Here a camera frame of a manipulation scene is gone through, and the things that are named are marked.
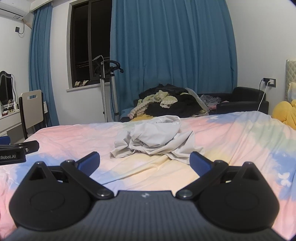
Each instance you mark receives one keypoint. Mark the yellow plush toy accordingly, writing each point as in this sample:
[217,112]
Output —
[284,113]

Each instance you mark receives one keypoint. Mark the vanity mirror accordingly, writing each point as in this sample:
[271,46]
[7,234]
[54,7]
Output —
[5,90]

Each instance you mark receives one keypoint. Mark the black clothes pile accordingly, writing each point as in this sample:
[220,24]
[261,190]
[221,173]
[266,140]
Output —
[175,106]

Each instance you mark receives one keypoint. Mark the garment steamer stand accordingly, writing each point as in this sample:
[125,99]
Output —
[113,97]

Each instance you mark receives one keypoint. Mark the padded headboard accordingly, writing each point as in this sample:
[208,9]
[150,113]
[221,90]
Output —
[291,69]

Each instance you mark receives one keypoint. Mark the clear plastic bag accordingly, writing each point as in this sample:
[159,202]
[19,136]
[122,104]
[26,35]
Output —
[210,99]

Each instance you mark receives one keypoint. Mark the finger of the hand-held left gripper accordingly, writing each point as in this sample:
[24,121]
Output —
[31,146]
[4,140]

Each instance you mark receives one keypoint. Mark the small black wall socket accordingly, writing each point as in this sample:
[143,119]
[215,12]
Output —
[17,29]

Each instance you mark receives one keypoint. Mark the white air conditioner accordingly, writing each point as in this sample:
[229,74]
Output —
[13,10]

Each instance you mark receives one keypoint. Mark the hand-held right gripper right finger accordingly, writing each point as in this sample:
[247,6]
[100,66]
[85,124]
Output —
[198,162]

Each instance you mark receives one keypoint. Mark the desk toiletries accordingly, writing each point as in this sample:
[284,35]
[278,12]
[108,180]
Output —
[10,103]

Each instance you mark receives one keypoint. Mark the cream knitted blanket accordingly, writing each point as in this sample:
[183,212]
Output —
[141,105]

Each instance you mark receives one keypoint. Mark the wall power socket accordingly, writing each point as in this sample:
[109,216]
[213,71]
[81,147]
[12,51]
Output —
[272,83]

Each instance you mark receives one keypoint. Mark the dark window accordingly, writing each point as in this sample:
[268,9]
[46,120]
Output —
[90,34]

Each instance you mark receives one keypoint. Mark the beige garment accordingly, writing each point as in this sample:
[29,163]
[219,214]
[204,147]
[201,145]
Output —
[198,99]

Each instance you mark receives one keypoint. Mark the yellow cloth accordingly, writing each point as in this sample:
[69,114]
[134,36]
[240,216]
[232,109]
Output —
[141,117]

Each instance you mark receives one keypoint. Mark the wide blue curtain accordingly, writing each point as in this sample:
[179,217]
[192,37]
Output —
[173,46]

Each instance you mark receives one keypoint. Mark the pale pillow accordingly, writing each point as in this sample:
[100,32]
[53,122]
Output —
[292,90]

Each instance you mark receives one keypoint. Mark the black sofa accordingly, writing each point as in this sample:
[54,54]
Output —
[245,95]

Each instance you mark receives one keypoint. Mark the beige chair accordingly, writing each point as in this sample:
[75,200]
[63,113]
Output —
[32,109]

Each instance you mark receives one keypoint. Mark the white vanity desk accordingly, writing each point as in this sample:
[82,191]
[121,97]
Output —
[9,121]

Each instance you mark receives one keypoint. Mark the white collared shirt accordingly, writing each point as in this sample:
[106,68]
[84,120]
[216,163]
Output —
[150,141]

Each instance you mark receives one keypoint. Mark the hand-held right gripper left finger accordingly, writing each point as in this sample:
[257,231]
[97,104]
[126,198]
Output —
[88,162]

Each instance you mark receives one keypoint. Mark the pastel tie-dye bed blanket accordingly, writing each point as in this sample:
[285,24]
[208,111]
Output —
[231,139]

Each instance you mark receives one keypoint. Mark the socks on windowsill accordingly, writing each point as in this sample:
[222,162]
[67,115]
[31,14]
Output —
[81,83]

